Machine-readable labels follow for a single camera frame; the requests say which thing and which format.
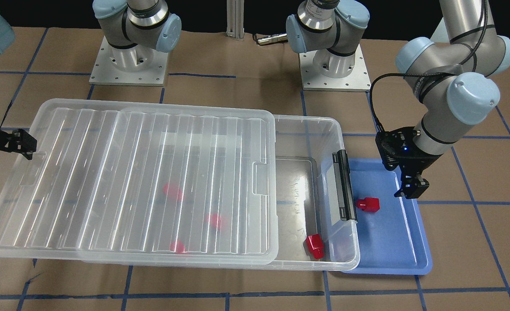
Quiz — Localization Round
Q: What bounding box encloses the aluminium frame post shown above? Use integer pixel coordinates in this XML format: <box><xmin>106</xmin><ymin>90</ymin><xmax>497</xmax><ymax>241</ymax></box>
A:
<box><xmin>226</xmin><ymin>0</ymin><xmax>245</xmax><ymax>41</ymax></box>

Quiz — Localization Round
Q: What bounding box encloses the red block under lid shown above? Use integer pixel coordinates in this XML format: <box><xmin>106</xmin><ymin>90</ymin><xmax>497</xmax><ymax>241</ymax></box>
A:
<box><xmin>163</xmin><ymin>182</ymin><xmax>184</xmax><ymax>203</ymax></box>
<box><xmin>205</xmin><ymin>213</ymin><xmax>227</xmax><ymax>232</ymax></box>
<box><xmin>169</xmin><ymin>240</ymin><xmax>187</xmax><ymax>254</ymax></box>

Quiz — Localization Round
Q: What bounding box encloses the red block front corner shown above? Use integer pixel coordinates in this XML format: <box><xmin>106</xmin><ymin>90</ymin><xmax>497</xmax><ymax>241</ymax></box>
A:
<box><xmin>305</xmin><ymin>234</ymin><xmax>325</xmax><ymax>260</ymax></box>

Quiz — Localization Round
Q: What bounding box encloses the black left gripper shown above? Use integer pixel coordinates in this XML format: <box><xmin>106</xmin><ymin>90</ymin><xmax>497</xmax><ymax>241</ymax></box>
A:
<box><xmin>375</xmin><ymin>127</ymin><xmax>440</xmax><ymax>199</ymax></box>

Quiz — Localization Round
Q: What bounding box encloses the red block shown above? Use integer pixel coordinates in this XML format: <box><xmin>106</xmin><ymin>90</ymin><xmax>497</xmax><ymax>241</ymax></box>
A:
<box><xmin>205</xmin><ymin>213</ymin><xmax>227</xmax><ymax>232</ymax></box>
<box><xmin>169</xmin><ymin>240</ymin><xmax>187</xmax><ymax>254</ymax></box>
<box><xmin>163</xmin><ymin>182</ymin><xmax>184</xmax><ymax>203</ymax></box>
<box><xmin>356</xmin><ymin>197</ymin><xmax>381</xmax><ymax>213</ymax></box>

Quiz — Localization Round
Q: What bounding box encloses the clear plastic storage box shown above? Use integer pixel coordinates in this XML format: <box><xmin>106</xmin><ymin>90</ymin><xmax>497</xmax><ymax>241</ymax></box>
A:
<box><xmin>77</xmin><ymin>115</ymin><xmax>360</xmax><ymax>270</ymax></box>

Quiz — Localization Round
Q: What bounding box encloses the blue plastic tray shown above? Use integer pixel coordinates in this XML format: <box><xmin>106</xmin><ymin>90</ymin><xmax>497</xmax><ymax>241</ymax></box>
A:
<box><xmin>349</xmin><ymin>158</ymin><xmax>433</xmax><ymax>276</ymax></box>

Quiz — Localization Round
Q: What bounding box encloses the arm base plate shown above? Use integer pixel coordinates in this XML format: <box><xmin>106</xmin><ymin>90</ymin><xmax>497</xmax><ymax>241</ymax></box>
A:
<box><xmin>89</xmin><ymin>0</ymin><xmax>182</xmax><ymax>86</ymax></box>
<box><xmin>286</xmin><ymin>0</ymin><xmax>372</xmax><ymax>92</ymax></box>

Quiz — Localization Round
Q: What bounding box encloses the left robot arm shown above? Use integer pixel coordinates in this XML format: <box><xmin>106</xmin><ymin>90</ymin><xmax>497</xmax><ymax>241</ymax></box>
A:
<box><xmin>368</xmin><ymin>0</ymin><xmax>510</xmax><ymax>199</ymax></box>

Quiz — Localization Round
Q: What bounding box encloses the silver cable connector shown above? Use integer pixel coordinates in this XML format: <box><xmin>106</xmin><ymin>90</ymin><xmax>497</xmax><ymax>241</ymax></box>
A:
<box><xmin>252</xmin><ymin>33</ymin><xmax>288</xmax><ymax>47</ymax></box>

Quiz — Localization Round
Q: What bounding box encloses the black box latch handle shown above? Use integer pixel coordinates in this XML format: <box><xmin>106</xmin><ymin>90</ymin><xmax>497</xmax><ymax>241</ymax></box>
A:
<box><xmin>332</xmin><ymin>149</ymin><xmax>357</xmax><ymax>221</ymax></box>

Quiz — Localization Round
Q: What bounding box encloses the clear plastic box lid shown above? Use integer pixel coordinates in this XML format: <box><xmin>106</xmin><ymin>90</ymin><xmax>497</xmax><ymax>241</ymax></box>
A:
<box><xmin>0</xmin><ymin>98</ymin><xmax>276</xmax><ymax>261</ymax></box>

